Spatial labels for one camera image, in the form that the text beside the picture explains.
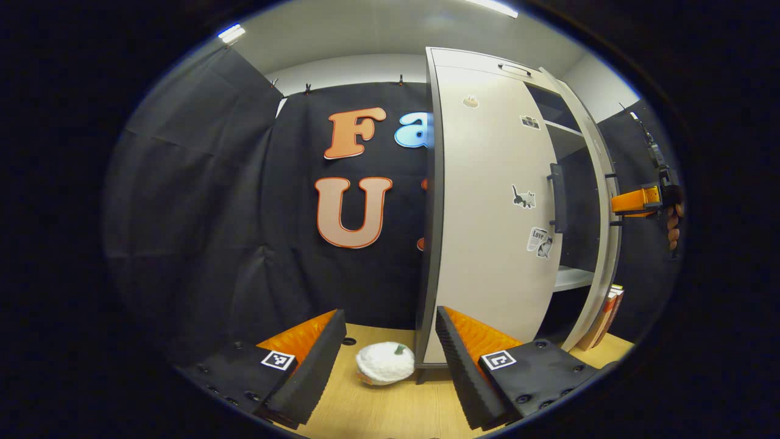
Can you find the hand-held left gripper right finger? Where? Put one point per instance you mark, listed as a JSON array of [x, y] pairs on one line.
[[463, 372]]

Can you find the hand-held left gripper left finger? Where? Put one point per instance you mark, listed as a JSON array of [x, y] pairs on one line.
[[317, 372]]

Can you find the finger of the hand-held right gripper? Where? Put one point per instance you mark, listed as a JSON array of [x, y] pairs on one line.
[[634, 201]]

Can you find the beige cabinet door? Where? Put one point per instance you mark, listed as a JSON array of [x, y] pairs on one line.
[[600, 256], [487, 213]]

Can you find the beige double-door shoe cabinet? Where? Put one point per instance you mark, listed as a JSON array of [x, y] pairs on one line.
[[469, 59]]

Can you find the white cabinet shelf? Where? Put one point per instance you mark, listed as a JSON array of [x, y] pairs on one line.
[[563, 129], [573, 277]]

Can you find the white plush pumpkin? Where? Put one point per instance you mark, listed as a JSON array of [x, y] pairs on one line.
[[384, 363]]

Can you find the brown book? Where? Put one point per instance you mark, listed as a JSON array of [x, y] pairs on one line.
[[600, 323]]

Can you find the black backdrop cloth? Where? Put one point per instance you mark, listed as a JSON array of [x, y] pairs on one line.
[[201, 213]]

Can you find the small ceiling light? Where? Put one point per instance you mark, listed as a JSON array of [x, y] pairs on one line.
[[231, 33]]

